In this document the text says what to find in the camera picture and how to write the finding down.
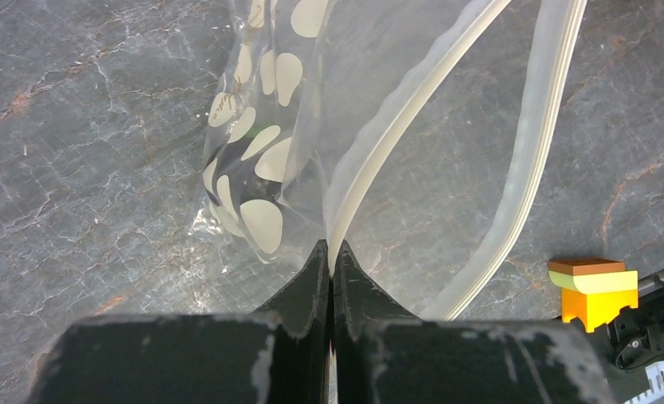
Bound dark toy avocado half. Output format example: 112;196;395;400
203;125;291;215

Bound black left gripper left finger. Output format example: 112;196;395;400
28;241;330;403

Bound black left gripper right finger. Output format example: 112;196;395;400
331;243;615;403

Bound orange yellow block stack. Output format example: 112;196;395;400
548;258;639;333

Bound clear dotted zip top bag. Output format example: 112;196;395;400
189;0;589;322

